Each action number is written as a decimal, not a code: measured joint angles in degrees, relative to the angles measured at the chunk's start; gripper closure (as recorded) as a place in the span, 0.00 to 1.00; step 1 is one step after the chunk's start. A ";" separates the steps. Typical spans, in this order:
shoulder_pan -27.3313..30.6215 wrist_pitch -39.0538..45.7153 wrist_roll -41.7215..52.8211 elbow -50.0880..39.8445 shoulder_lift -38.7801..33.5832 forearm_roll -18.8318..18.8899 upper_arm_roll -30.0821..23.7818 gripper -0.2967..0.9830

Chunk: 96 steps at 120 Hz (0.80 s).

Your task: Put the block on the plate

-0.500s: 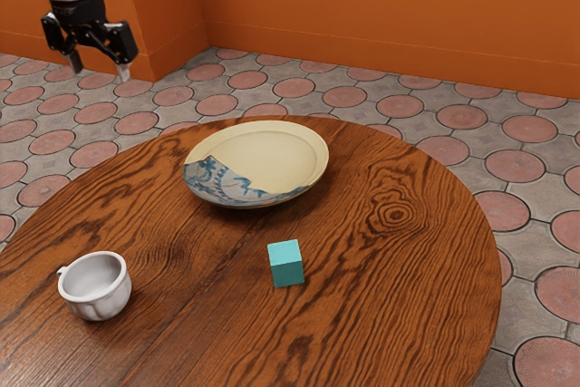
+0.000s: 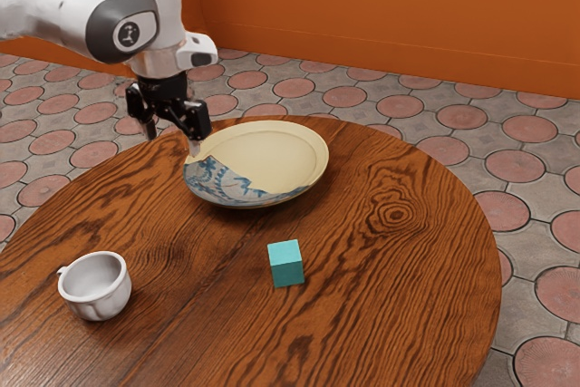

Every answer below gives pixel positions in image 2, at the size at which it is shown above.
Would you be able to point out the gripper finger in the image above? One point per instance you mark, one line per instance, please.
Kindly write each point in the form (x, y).
(138, 110)
(196, 123)

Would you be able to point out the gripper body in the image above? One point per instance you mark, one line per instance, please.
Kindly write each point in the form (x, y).
(164, 90)

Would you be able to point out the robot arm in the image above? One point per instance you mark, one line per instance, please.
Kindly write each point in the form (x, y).
(72, 11)

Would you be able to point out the cream plate with blue pattern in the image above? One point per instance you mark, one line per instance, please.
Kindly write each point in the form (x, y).
(256, 163)

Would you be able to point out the teal cube block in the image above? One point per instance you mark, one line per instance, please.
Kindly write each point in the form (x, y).
(285, 264)

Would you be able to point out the white ribbed cup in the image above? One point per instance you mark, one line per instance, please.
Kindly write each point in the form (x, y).
(94, 285)

